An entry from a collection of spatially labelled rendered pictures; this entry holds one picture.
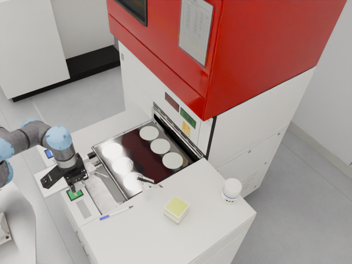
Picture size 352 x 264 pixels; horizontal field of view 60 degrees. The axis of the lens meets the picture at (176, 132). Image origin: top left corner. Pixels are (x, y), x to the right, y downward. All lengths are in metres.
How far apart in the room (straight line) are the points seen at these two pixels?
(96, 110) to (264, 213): 1.80
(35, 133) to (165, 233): 0.60
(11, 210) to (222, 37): 1.16
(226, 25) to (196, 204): 0.71
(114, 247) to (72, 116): 2.02
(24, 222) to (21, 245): 0.10
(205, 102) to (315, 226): 1.67
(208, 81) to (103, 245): 0.71
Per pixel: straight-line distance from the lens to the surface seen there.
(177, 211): 1.19
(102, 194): 1.43
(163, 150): 1.53
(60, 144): 1.06
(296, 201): 2.64
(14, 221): 1.54
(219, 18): 0.97
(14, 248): 1.48
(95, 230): 1.26
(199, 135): 1.39
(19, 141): 1.08
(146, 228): 1.24
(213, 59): 1.04
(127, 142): 1.57
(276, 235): 2.43
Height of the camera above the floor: 2.09
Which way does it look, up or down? 48 degrees down
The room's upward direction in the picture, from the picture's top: 4 degrees clockwise
